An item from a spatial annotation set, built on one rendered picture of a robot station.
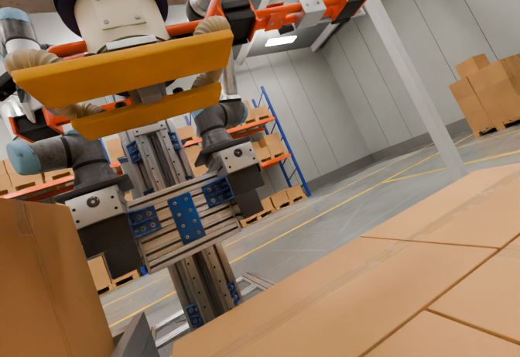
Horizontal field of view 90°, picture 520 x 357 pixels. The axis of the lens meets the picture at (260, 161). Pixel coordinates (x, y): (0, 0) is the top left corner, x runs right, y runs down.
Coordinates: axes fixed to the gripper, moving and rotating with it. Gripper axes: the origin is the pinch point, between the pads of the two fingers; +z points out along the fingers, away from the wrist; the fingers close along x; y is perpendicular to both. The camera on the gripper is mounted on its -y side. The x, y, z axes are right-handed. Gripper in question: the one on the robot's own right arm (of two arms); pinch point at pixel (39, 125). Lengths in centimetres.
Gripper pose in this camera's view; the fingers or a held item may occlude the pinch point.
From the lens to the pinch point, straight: 94.9
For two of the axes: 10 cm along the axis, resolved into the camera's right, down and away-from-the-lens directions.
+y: 8.9, -3.3, 3.1
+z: 3.7, 9.2, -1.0
